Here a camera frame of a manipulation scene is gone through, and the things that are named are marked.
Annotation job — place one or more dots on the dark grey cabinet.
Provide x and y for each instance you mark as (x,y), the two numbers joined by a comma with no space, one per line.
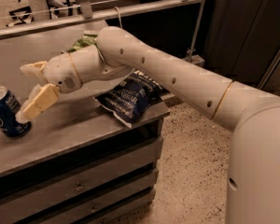
(241,37)

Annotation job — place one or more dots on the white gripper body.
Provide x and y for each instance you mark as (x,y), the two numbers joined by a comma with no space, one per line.
(60,73)

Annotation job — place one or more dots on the blue kettle chips bag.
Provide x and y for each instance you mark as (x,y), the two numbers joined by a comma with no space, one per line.
(130,99)

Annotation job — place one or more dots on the grey metal rail beam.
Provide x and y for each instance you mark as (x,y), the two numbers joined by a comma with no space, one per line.
(108,14)

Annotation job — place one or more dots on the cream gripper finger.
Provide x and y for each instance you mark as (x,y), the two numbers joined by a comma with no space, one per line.
(35,70)
(40,99)

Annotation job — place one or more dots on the blue pepsi can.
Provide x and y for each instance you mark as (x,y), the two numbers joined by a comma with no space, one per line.
(9,106)

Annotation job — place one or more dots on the thin metal pole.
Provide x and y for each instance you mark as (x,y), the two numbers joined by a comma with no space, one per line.
(195,33)

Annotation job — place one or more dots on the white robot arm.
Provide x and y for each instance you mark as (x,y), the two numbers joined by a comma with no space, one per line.
(252,115)

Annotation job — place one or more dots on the green chips bag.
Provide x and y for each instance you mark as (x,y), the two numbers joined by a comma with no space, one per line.
(88,39)

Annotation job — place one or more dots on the grey drawer cabinet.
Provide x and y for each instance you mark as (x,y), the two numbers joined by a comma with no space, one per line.
(78,174)

